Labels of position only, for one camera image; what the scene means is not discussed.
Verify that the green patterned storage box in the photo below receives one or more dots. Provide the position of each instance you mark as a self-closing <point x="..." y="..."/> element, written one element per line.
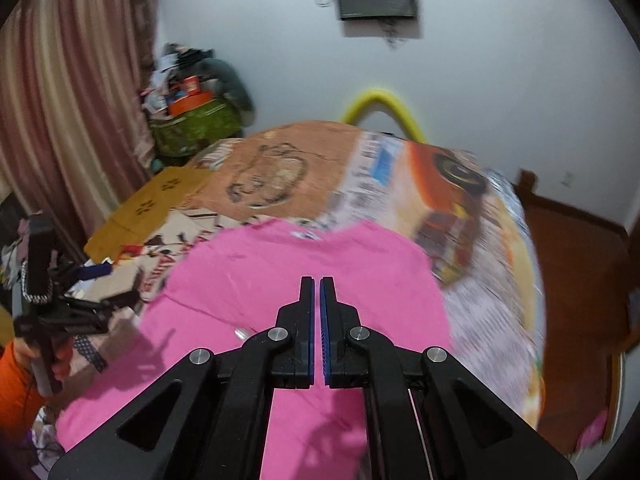
<point x="195" y="127"/>

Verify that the person's left forearm orange sleeve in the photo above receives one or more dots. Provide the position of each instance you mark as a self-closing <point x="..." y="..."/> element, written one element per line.
<point x="14" y="390"/>

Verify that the mustard paw print cloth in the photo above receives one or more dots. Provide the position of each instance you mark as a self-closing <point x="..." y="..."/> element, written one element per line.
<point x="145" y="205"/>

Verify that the wooden post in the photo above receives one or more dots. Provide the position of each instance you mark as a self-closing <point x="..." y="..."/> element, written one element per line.
<point x="526" y="185"/>

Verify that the grey garment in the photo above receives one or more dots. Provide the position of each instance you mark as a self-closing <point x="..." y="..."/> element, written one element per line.
<point x="230" y="82"/>

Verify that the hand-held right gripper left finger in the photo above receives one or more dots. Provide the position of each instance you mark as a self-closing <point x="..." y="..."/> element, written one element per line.
<point x="308" y="320"/>

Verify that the small pink cloth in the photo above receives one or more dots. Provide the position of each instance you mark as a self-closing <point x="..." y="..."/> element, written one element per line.
<point x="592" y="432"/>

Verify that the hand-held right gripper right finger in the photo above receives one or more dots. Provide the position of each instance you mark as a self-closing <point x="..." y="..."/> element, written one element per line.
<point x="325" y="320"/>

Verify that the pink t-shirt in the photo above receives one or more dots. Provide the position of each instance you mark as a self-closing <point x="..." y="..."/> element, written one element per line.
<point x="280" y="270"/>

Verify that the striped pink beige curtain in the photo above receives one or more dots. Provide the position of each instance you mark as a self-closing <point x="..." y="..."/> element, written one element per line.
<point x="75" y="85"/>

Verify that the yellow curved chair back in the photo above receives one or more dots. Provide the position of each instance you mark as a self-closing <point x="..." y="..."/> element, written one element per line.
<point x="382" y="97"/>

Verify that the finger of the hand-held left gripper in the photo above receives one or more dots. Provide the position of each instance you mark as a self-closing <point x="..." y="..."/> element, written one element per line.
<point x="95" y="271"/>
<point x="120" y="300"/>

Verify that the orange round box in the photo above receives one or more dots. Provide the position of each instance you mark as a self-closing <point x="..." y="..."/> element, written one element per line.
<point x="187" y="105"/>

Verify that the grey checked bedsheet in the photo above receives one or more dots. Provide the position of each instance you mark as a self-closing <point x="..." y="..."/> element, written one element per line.
<point x="47" y="435"/>

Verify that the heap of mixed household clutter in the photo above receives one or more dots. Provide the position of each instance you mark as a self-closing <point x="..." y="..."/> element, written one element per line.
<point x="167" y="72"/>

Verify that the person's left hand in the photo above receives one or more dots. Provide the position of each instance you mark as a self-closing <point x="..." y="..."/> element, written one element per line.
<point x="61" y="362"/>

